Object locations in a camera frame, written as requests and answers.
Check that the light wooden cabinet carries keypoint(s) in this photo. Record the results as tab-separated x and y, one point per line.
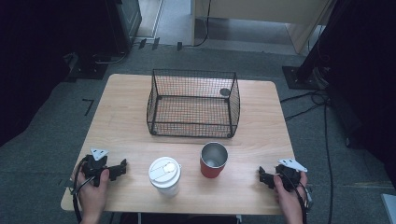
264	9

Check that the person's right hand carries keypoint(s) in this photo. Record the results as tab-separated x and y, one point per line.
289	200

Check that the white box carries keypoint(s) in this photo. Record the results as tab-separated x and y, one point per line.
390	208

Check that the black cabinet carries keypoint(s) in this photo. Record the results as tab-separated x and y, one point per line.
127	21

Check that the person's left hand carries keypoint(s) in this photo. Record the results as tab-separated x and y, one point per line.
91	196

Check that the black stand base plate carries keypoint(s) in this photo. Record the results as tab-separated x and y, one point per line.
295	77

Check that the round grey sticker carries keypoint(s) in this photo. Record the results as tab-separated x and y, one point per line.
224	92

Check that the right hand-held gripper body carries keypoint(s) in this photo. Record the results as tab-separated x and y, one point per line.
289	175

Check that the red steel tumbler cup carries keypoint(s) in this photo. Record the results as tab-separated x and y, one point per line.
211	171

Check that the dark stand base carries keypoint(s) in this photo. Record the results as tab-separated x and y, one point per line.
90	70

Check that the black tape strip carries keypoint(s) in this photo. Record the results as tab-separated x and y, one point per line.
179	46
142	43
155	43

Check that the white cup with lid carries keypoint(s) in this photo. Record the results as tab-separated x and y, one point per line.
165	177

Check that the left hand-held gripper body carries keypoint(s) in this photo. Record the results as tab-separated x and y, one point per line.
95	166

